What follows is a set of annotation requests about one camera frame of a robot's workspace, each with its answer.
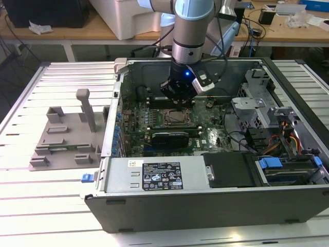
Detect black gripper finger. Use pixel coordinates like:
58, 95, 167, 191
180, 86, 199, 111
159, 81, 182, 112

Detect black RAM slot row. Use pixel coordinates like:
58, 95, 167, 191
149, 96, 195, 109
148, 125, 201, 137

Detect black cylinder board component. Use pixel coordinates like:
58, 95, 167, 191
136, 86, 148, 101

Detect green motherboard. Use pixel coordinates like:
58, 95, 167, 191
120, 99, 232, 157

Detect black graphics card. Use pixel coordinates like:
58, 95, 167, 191
151, 131, 190, 149

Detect metal drive cage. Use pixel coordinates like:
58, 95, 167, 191
231, 68, 299, 134

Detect black plastic connector block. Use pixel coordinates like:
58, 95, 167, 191
245, 128, 270, 152

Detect white printer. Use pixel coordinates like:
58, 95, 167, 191
90, 0, 178, 41

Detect black drive bay cover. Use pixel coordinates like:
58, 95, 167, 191
202, 152, 258, 188

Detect grey plastic parts rack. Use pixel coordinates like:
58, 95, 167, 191
28, 89, 111, 172

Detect silver power supply with label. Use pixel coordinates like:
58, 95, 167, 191
104, 156, 210, 193

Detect hard disk in blue carrier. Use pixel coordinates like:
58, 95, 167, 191
257, 155, 323, 186

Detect small black speaker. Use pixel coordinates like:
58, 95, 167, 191
258, 9, 276, 25

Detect wooden desk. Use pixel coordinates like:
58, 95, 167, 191
0, 0, 329, 62

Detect green RAM stick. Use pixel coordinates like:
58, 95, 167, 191
48, 145, 78, 151

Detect open grey PC case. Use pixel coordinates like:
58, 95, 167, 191
79, 57, 329, 234

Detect pale grey flat box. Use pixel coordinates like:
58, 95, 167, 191
275, 4, 307, 16

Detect clear plastic bags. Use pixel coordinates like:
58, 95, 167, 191
286, 12, 314, 29

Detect crumpled white paper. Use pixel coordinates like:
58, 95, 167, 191
28, 20, 54, 36

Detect large black box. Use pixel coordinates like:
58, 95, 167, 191
5, 0, 89, 28

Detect blue cardboard box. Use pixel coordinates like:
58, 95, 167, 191
299, 0, 329, 12

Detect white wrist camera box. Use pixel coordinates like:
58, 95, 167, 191
191, 73, 216, 93

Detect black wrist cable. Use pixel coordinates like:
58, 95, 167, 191
203, 12, 230, 84

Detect yellow orange wire bundle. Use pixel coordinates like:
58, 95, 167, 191
267, 122, 303, 155

